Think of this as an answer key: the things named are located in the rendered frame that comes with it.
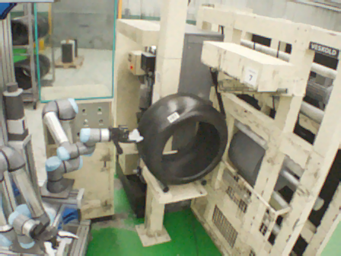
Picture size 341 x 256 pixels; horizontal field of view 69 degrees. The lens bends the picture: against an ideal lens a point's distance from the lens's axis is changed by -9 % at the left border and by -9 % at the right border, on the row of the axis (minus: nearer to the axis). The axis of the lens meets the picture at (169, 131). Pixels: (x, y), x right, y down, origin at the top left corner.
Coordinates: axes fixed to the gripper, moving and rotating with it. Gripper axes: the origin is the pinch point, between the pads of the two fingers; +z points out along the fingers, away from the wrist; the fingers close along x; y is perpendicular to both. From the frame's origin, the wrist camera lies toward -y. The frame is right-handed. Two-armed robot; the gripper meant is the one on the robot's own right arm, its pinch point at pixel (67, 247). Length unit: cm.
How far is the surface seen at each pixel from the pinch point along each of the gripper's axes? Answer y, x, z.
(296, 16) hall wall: -266, -1128, 80
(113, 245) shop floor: 94, -97, -35
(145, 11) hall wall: -169, -879, -456
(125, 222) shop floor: 90, -128, -40
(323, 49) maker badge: -96, -87, 80
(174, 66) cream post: -69, -104, -5
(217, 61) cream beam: -77, -100, 23
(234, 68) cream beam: -76, -88, 36
